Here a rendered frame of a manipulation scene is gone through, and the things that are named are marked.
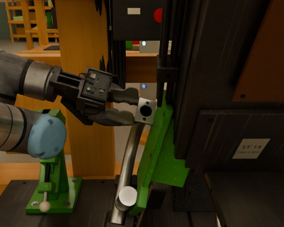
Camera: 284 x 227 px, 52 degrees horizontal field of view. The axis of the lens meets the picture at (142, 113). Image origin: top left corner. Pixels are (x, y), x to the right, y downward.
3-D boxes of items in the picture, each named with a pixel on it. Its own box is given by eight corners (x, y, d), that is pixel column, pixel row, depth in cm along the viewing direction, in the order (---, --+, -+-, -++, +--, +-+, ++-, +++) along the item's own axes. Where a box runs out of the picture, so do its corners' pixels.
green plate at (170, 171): (175, 211, 59) (211, 119, 51) (136, 203, 58) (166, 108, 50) (170, 178, 70) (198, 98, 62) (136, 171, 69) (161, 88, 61)
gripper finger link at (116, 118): (148, 126, 58) (105, 108, 57) (141, 134, 63) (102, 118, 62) (153, 112, 59) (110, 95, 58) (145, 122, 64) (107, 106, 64)
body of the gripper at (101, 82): (107, 107, 55) (43, 89, 54) (102, 121, 63) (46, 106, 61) (116, 73, 58) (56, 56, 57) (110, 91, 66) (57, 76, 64)
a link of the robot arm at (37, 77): (26, 101, 61) (39, 69, 64) (48, 107, 62) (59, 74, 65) (20, 86, 54) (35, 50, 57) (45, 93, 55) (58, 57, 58)
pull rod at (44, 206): (49, 214, 75) (46, 196, 73) (38, 214, 75) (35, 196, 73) (54, 200, 80) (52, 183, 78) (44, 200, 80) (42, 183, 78)
